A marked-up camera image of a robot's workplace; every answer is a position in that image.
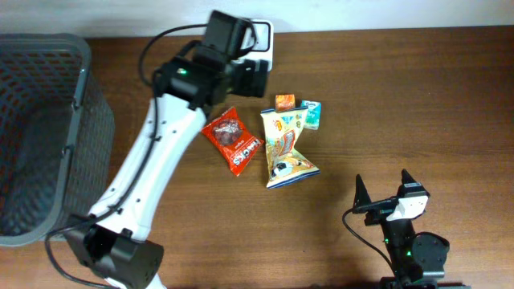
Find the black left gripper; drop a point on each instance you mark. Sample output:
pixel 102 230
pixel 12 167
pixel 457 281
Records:
pixel 256 83

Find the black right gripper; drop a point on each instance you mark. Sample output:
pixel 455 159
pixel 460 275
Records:
pixel 378 209

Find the cream chips bag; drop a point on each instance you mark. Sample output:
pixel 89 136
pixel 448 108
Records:
pixel 285 165

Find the red snack bag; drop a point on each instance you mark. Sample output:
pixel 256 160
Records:
pixel 231 137

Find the grey plastic basket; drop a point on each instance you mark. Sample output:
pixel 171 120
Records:
pixel 57 131

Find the orange tissue pack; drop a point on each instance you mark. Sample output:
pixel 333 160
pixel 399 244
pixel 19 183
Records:
pixel 285 102

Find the teal tissue pack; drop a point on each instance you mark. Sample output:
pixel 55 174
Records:
pixel 313 116

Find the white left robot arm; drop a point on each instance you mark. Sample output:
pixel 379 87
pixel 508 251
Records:
pixel 234 56

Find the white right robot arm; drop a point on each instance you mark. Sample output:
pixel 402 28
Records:
pixel 416 259

